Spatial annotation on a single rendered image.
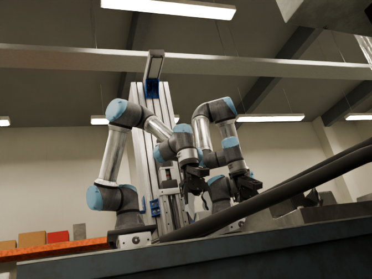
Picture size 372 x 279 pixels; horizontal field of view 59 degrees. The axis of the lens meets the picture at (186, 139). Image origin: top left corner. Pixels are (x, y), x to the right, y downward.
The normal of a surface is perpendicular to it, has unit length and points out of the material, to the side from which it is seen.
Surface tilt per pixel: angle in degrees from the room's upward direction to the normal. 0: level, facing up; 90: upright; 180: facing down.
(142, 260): 90
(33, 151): 90
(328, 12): 180
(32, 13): 180
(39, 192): 90
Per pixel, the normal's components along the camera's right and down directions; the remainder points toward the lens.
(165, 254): 0.34, -0.46
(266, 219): -0.92, 0.00
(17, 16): 0.18, 0.89
